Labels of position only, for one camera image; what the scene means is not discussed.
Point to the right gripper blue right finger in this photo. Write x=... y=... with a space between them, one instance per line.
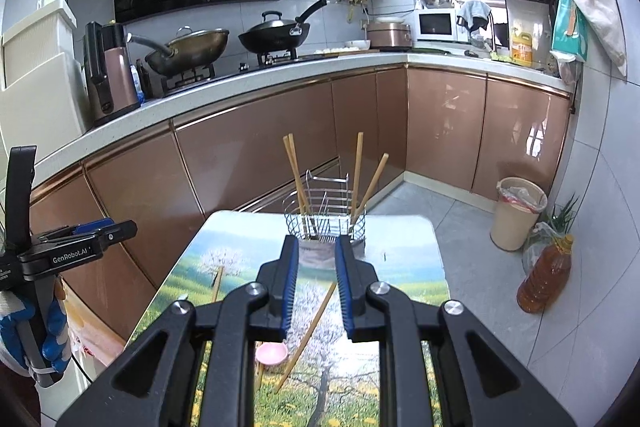
x=352 y=290

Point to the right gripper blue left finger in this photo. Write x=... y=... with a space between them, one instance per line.
x=282 y=289

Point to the bamboo chopstick diagonal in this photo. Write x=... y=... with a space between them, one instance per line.
x=305 y=339

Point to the bamboo chopstick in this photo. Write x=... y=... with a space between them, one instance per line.
x=371 y=188
x=356 y=180
x=293 y=145
x=217 y=283
x=294 y=179

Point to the blue gloved left hand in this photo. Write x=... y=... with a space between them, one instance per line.
x=34 y=337

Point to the landscape print table mat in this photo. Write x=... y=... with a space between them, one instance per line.
x=317 y=377

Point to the bamboo chopstick in holder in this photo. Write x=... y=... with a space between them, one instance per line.
x=371 y=188
x=356 y=180

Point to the white cream appliance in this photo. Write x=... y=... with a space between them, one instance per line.
x=44 y=99

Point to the beige trash bin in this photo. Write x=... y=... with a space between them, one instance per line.
x=519 y=205

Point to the amber cooking oil bottle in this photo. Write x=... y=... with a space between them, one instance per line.
x=548 y=277

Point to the blue seasoning bag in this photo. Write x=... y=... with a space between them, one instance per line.
x=137 y=83

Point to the rose gold electric kettle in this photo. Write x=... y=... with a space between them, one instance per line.
x=110 y=83

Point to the gas stove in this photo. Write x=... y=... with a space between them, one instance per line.
x=154 y=85

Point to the rose gold rice cooker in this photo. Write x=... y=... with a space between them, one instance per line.
x=389 y=36

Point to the black wok with lid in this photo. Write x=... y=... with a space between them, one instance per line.
x=275 y=34

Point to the brass coloured wok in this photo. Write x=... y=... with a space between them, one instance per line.
x=197 y=49

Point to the white microwave oven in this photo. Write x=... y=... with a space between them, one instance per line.
x=436 y=24

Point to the yellow oil jug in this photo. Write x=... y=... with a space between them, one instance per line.
x=521 y=48

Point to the teal hanging bag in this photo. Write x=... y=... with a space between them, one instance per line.
x=570 y=33

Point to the wire utensil holder basket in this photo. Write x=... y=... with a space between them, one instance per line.
x=320 y=209

